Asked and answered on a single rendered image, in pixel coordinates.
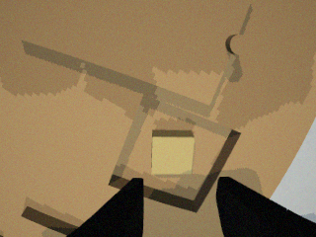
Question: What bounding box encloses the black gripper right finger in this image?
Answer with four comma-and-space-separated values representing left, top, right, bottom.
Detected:
216, 177, 316, 237

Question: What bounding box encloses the tan block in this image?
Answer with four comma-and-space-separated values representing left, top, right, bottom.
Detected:
151, 130, 194, 174

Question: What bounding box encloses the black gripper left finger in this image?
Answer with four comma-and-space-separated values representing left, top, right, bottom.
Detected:
67, 178, 143, 237

